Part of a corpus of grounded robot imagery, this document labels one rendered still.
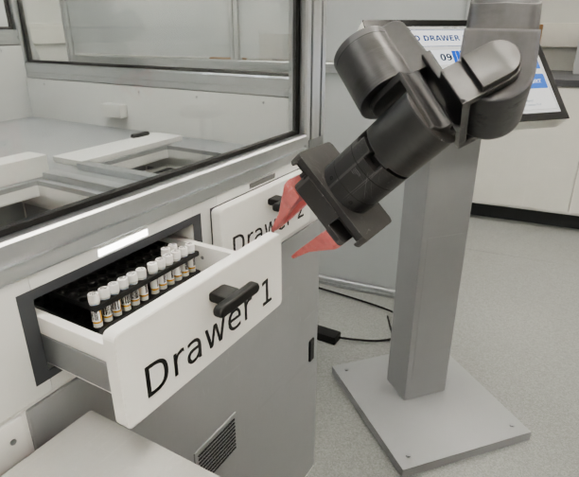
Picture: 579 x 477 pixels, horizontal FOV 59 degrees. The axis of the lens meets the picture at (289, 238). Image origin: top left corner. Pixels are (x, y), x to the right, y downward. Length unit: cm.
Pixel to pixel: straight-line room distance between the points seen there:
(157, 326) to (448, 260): 119
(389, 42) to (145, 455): 48
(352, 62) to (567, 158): 307
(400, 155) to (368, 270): 203
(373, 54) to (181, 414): 63
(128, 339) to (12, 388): 17
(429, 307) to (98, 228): 119
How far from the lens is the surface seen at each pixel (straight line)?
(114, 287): 62
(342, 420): 177
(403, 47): 48
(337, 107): 228
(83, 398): 70
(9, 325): 60
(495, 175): 352
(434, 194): 148
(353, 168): 45
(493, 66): 43
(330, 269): 252
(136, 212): 68
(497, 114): 45
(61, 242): 61
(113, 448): 63
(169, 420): 86
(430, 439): 171
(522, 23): 47
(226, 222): 79
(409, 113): 43
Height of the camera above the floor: 119
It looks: 23 degrees down
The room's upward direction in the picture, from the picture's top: straight up
